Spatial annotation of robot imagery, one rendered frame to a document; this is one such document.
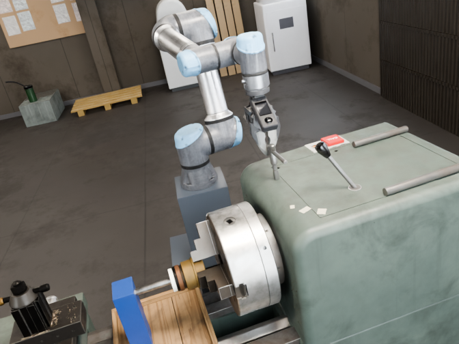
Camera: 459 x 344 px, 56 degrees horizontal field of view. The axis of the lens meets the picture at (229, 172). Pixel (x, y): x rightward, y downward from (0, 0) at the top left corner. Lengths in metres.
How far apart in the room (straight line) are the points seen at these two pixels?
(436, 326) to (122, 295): 0.95
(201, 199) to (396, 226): 0.78
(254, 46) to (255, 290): 0.66
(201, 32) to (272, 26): 5.67
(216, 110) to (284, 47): 5.76
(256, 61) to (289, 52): 6.20
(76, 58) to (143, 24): 1.32
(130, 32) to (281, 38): 2.70
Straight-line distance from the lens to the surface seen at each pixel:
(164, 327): 1.47
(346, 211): 1.15
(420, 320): 1.49
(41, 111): 7.76
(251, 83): 1.24
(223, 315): 1.51
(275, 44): 7.35
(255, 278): 1.19
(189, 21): 1.65
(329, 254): 1.15
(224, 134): 1.67
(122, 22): 8.26
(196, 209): 1.70
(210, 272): 1.26
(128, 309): 1.30
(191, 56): 1.27
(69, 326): 1.42
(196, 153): 1.65
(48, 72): 8.56
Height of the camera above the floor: 1.88
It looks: 26 degrees down
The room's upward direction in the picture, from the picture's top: 11 degrees counter-clockwise
